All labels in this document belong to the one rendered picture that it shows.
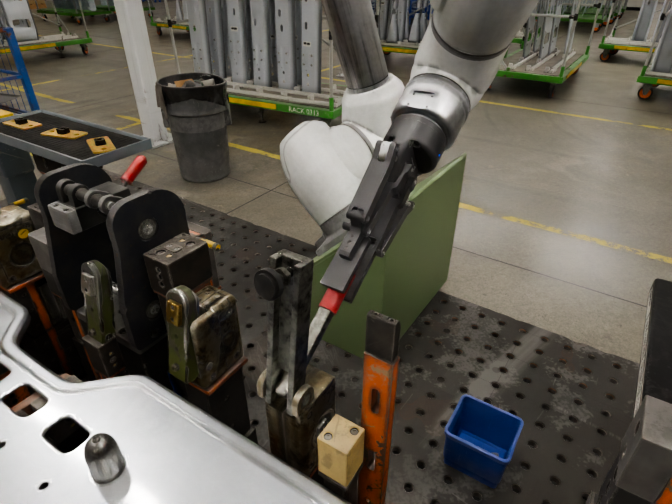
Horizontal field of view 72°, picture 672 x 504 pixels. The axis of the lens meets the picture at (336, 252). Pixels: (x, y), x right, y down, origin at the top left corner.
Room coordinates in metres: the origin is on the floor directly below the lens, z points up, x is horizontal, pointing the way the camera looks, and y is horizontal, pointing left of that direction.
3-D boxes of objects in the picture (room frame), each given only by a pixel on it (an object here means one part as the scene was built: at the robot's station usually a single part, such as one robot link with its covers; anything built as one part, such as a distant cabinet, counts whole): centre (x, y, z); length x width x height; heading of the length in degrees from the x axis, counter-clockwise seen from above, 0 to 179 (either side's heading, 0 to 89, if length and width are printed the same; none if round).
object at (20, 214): (0.69, 0.57, 0.89); 0.13 x 0.11 x 0.38; 147
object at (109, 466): (0.29, 0.24, 1.02); 0.03 x 0.03 x 0.07
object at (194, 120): (3.46, 1.04, 0.36); 0.54 x 0.50 x 0.73; 146
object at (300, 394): (0.32, 0.03, 1.06); 0.03 x 0.01 x 0.03; 147
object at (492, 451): (0.50, -0.25, 0.74); 0.11 x 0.10 x 0.09; 57
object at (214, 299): (0.48, 0.17, 0.88); 0.11 x 0.09 x 0.37; 147
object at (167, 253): (0.53, 0.22, 0.91); 0.07 x 0.05 x 0.42; 147
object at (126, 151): (0.88, 0.53, 1.16); 0.37 x 0.14 x 0.02; 57
